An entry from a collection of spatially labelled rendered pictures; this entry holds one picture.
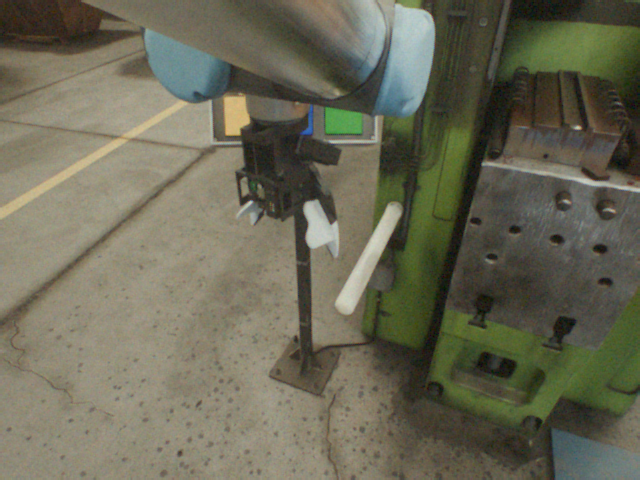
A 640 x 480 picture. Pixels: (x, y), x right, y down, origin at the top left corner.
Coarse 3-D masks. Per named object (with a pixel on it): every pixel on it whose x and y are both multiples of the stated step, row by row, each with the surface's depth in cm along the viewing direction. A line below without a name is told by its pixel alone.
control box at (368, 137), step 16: (224, 96) 82; (240, 96) 82; (224, 112) 83; (320, 112) 83; (224, 128) 83; (320, 128) 83; (368, 128) 84; (224, 144) 84; (240, 144) 84; (336, 144) 87; (352, 144) 88; (368, 144) 88
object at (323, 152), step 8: (296, 136) 50; (304, 136) 50; (296, 144) 51; (304, 144) 51; (312, 144) 52; (320, 144) 54; (328, 144) 56; (296, 152) 51; (304, 152) 51; (312, 152) 53; (320, 152) 54; (328, 152) 56; (336, 152) 58; (320, 160) 56; (328, 160) 57; (336, 160) 59
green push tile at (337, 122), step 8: (328, 112) 82; (336, 112) 82; (344, 112) 82; (352, 112) 82; (328, 120) 83; (336, 120) 83; (344, 120) 83; (352, 120) 83; (360, 120) 83; (328, 128) 83; (336, 128) 83; (344, 128) 83; (352, 128) 83; (360, 128) 83
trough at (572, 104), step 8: (568, 72) 110; (568, 80) 109; (576, 80) 107; (568, 88) 104; (576, 88) 104; (568, 96) 99; (576, 96) 99; (568, 104) 95; (576, 104) 95; (568, 112) 90; (576, 112) 91; (584, 112) 88; (576, 120) 87; (584, 120) 86; (584, 128) 83
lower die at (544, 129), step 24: (576, 72) 110; (528, 96) 101; (552, 96) 98; (528, 120) 88; (552, 120) 86; (600, 120) 85; (504, 144) 89; (528, 144) 87; (552, 144) 85; (576, 144) 83; (600, 144) 82
